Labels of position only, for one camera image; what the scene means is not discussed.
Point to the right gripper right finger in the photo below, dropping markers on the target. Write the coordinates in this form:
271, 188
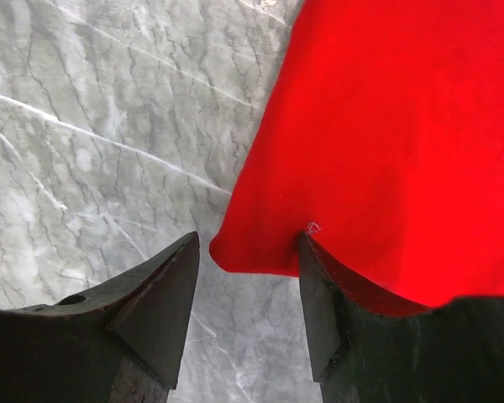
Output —
367, 344

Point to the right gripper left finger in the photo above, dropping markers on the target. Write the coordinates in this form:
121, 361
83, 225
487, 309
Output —
120, 341

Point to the red t shirt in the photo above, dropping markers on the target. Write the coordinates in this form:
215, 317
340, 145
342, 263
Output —
384, 139

